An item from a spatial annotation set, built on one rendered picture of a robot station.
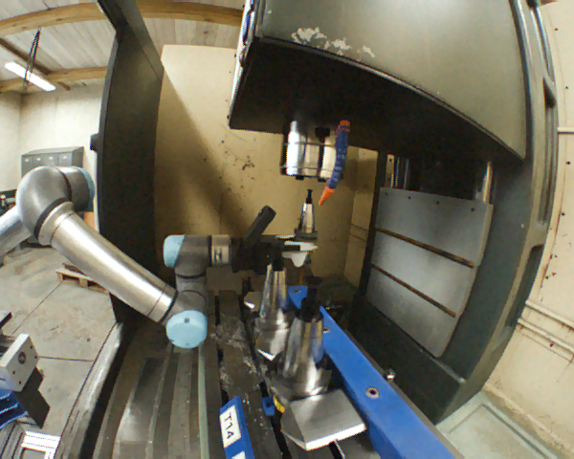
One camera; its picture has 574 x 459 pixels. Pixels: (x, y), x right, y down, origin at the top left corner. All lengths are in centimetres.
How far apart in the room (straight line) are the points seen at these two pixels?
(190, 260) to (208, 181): 105
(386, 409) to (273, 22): 36
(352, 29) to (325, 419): 38
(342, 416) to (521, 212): 64
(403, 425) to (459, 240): 60
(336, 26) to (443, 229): 65
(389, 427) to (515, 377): 103
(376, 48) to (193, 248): 48
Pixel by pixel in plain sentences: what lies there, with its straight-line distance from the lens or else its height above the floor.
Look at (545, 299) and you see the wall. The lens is 109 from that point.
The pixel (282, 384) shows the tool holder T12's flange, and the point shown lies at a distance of 23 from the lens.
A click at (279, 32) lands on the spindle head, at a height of 155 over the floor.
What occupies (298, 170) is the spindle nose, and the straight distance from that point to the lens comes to 49.
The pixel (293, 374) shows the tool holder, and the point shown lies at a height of 123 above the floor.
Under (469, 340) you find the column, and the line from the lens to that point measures 83.
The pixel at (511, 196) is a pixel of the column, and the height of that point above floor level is 145.
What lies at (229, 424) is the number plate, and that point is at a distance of 54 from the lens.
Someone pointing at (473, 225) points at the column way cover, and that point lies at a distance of 72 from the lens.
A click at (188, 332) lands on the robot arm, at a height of 114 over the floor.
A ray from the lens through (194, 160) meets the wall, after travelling 153.
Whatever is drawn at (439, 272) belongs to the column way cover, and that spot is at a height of 118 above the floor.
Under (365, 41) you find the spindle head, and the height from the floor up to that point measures 157.
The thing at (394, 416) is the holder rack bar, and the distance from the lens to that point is 23.
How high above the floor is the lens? 141
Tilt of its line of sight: 13 degrees down
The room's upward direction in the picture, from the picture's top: 5 degrees clockwise
